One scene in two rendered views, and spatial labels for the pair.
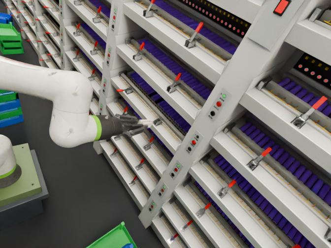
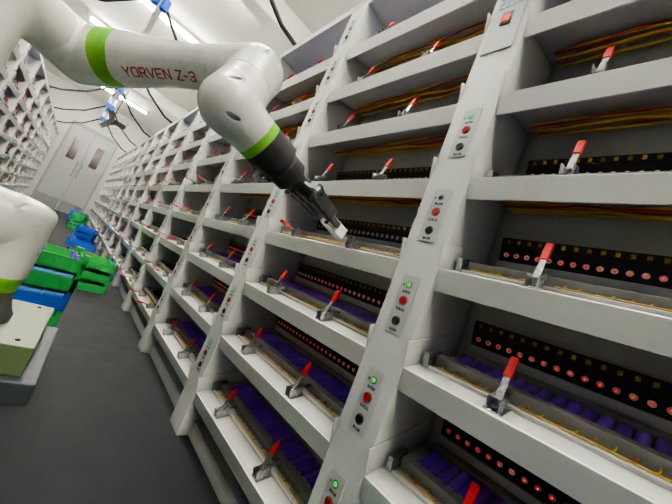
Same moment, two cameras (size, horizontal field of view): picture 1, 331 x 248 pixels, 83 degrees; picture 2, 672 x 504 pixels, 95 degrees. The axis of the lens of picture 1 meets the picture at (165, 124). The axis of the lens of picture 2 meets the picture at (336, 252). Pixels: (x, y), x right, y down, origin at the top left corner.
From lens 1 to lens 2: 0.75 m
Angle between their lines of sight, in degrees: 49
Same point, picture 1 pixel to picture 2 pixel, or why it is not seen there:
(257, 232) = not seen: outside the picture
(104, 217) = not seen: outside the picture
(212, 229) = (559, 442)
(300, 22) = (532, 18)
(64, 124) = (235, 68)
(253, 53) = (493, 60)
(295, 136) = (607, 80)
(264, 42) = (502, 44)
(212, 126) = (464, 165)
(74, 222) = not seen: outside the picture
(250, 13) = (474, 46)
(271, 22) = (501, 31)
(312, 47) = (559, 18)
